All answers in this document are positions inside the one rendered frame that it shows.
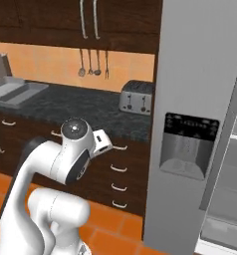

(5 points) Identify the hanging metal ladle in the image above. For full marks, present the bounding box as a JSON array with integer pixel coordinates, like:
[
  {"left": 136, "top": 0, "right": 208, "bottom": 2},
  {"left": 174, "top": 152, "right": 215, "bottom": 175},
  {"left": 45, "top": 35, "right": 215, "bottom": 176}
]
[{"left": 78, "top": 49, "right": 87, "bottom": 78}]

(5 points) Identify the grey fridge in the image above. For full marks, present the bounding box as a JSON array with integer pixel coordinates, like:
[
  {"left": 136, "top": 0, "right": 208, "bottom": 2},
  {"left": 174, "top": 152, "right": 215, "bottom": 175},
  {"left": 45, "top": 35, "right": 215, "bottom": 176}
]
[{"left": 141, "top": 0, "right": 237, "bottom": 255}]

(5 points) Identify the dark wood drawer front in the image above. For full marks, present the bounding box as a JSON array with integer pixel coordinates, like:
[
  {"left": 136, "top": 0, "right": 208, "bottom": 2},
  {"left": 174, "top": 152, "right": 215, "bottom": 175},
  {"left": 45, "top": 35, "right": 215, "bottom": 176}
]
[
  {"left": 90, "top": 131, "right": 151, "bottom": 162},
  {"left": 90, "top": 155, "right": 149, "bottom": 182},
  {"left": 84, "top": 175, "right": 148, "bottom": 200},
  {"left": 80, "top": 193, "right": 146, "bottom": 217}
]

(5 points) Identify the hanging metal fork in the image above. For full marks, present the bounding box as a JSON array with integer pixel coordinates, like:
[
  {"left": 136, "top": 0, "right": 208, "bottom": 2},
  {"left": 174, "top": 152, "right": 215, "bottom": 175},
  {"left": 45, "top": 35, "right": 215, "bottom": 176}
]
[{"left": 104, "top": 49, "right": 111, "bottom": 81}]

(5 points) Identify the grey tupperware container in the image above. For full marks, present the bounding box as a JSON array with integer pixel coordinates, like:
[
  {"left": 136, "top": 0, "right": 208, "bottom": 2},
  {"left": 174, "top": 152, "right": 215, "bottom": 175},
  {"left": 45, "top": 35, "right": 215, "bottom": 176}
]
[
  {"left": 0, "top": 75, "right": 26, "bottom": 100},
  {"left": 0, "top": 82, "right": 51, "bottom": 109}
]

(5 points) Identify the silver toaster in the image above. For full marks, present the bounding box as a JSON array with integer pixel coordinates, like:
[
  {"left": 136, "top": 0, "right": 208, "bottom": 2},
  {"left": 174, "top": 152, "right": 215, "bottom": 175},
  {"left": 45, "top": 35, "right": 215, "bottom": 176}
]
[{"left": 118, "top": 79, "right": 155, "bottom": 117}]

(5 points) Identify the silver upper cupboard handle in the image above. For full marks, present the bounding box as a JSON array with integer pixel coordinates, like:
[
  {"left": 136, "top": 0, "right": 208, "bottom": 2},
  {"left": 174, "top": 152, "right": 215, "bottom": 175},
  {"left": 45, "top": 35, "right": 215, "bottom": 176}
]
[
  {"left": 92, "top": 0, "right": 102, "bottom": 41},
  {"left": 79, "top": 0, "right": 89, "bottom": 40}
]

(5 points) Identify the grey open fridge door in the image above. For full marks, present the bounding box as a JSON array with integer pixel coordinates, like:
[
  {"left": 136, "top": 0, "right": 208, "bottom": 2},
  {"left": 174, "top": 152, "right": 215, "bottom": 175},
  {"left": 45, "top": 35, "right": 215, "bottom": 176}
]
[{"left": 199, "top": 51, "right": 237, "bottom": 213}]

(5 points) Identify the dark wood upper cupboard door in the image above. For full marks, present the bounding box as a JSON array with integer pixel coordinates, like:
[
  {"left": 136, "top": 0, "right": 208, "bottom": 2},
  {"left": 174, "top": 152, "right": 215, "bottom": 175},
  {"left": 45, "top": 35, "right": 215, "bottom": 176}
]
[
  {"left": 19, "top": 0, "right": 92, "bottom": 44},
  {"left": 90, "top": 0, "right": 163, "bottom": 55},
  {"left": 0, "top": 0, "right": 23, "bottom": 30}
]

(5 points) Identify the hanging metal round spoon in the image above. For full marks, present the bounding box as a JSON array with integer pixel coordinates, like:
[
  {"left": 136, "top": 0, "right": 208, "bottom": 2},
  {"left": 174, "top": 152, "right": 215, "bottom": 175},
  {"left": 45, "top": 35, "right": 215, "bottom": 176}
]
[{"left": 94, "top": 49, "right": 103, "bottom": 77}]

